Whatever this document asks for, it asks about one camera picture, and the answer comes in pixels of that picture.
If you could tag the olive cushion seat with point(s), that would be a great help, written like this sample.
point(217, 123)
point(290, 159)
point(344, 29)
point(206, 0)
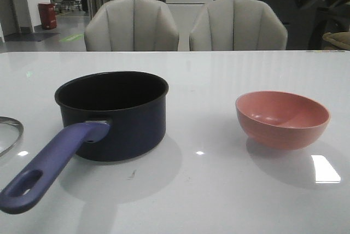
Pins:
point(336, 41)

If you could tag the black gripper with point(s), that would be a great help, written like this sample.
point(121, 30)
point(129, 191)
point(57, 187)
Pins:
point(331, 16)

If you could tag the left beige chair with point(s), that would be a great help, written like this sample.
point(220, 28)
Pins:
point(132, 25)

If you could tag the dark blue saucepan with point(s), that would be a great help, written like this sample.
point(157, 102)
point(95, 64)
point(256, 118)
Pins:
point(110, 116)

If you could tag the red bin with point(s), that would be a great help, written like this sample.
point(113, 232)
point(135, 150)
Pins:
point(47, 16)

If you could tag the pink bowl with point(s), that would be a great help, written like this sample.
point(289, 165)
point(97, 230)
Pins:
point(281, 120)

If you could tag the beige chair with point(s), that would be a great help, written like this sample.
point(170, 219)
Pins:
point(237, 25)
point(132, 25)

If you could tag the right beige chair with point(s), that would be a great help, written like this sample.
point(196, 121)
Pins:
point(237, 25)

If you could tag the glass lid with blue knob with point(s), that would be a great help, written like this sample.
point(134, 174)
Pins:
point(11, 132)

